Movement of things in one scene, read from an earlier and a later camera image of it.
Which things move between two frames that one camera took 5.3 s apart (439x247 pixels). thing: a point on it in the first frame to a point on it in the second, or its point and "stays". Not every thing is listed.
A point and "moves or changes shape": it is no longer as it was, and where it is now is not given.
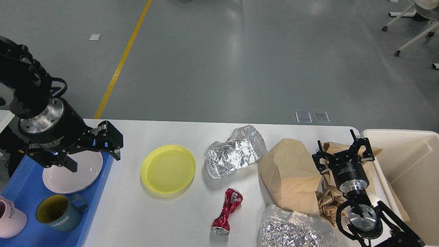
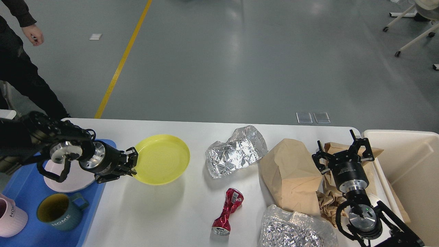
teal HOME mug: (57, 212) stays
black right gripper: (349, 174) stays
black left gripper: (58, 123) to (108, 163)
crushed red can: (233, 199) stays
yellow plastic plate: (168, 169) moves or changes shape
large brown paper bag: (289, 171) stays
